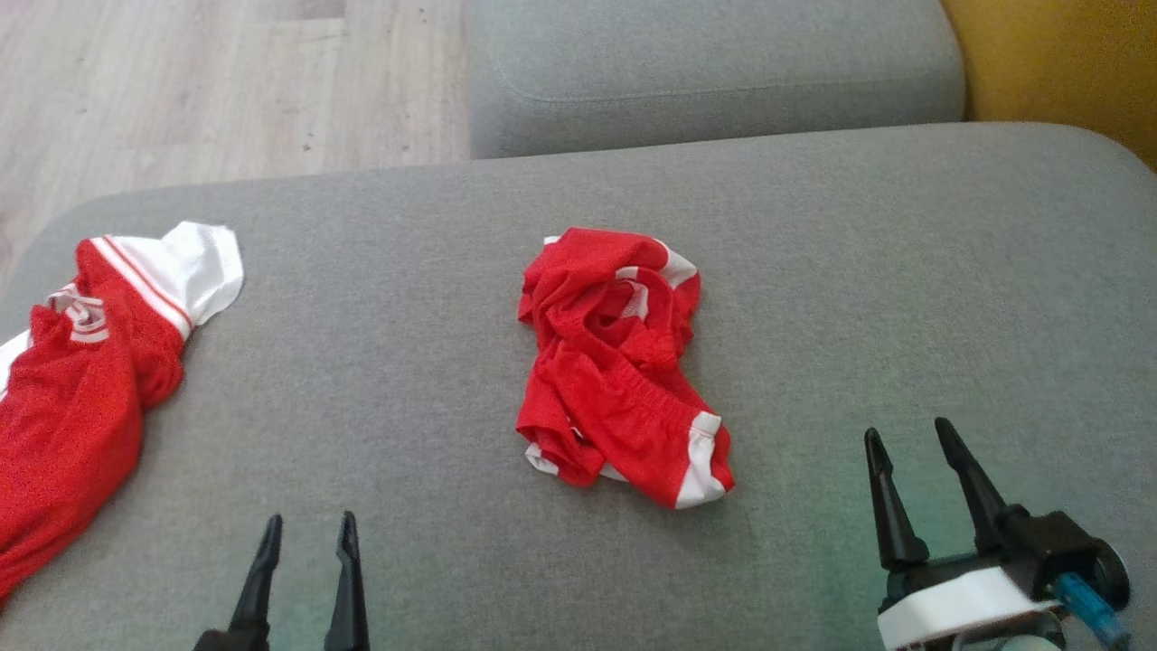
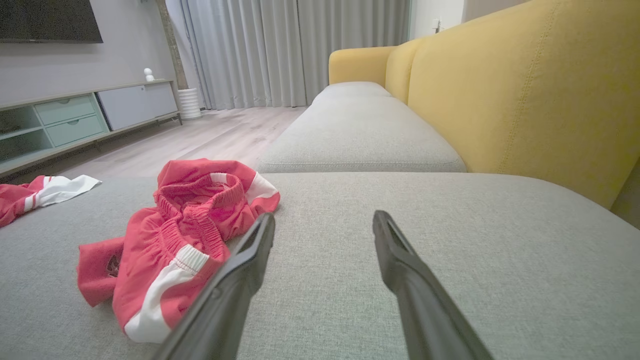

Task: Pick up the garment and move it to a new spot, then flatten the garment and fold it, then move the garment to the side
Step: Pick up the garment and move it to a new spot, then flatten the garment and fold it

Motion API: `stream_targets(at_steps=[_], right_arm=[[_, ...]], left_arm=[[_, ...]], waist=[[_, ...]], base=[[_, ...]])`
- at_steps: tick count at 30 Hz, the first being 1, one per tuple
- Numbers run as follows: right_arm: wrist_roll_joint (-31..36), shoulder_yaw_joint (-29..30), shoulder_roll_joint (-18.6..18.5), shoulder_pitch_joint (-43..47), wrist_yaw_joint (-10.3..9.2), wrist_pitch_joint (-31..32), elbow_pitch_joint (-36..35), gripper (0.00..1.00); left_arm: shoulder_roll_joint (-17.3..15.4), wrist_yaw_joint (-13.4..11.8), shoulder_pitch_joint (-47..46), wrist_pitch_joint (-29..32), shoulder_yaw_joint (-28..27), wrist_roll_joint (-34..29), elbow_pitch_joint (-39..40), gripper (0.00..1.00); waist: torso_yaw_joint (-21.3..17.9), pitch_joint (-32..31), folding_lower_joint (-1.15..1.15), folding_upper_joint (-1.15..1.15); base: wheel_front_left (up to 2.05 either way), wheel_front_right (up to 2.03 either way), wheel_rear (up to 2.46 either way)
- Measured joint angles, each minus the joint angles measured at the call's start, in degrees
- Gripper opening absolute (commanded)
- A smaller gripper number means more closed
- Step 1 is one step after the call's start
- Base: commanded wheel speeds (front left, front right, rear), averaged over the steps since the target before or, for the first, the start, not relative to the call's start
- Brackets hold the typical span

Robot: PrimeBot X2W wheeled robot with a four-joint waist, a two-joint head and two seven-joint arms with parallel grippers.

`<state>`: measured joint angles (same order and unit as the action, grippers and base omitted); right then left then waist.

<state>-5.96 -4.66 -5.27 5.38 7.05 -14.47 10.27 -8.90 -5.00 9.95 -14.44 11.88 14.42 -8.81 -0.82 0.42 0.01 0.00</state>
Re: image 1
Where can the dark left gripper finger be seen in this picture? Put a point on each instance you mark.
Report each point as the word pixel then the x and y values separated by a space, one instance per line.
pixel 258 579
pixel 348 588

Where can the wide yellow sofa back cushion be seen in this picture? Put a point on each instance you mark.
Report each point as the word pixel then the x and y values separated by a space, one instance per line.
pixel 1067 63

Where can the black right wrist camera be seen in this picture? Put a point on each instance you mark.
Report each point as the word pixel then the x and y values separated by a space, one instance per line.
pixel 1067 542

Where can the small grey sofa seat cushion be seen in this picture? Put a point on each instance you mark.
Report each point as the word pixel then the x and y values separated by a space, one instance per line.
pixel 705 72

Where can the large grey sofa seat cushion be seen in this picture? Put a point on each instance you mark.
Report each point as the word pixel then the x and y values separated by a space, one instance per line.
pixel 362 407

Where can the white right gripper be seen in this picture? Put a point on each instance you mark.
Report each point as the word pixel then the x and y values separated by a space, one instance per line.
pixel 958 610

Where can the red white basketball jersey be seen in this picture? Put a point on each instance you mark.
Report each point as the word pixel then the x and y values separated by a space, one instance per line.
pixel 72 425

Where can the red white sports shorts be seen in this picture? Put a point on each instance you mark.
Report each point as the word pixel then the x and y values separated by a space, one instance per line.
pixel 615 398

